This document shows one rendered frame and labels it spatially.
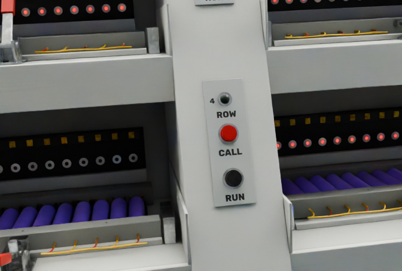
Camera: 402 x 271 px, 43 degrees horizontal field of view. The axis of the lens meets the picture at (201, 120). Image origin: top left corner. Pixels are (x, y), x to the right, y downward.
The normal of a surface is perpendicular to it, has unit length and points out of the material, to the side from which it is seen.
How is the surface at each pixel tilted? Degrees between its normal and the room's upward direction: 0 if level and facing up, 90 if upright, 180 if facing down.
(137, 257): 19
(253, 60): 90
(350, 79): 109
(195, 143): 90
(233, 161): 90
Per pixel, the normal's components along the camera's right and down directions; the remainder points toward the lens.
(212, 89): 0.11, -0.16
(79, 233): 0.14, 0.18
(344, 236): -0.05, -0.98
